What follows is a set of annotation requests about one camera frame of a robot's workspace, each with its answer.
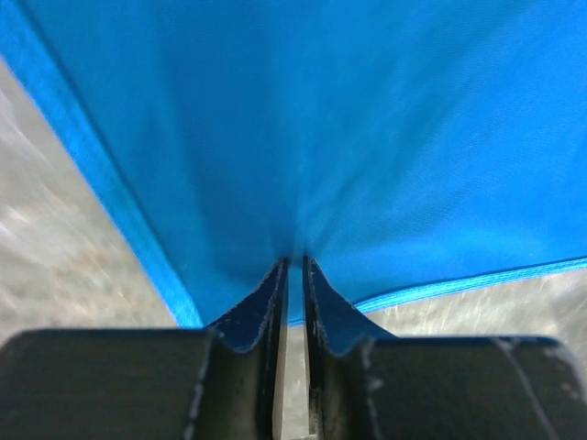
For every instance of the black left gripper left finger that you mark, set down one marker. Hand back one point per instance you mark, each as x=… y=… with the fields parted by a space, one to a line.
x=224 y=381

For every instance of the blue cloth napkin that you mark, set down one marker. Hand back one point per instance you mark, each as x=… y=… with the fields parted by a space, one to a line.
x=413 y=148

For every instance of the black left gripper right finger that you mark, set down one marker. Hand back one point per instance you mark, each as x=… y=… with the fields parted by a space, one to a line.
x=366 y=383

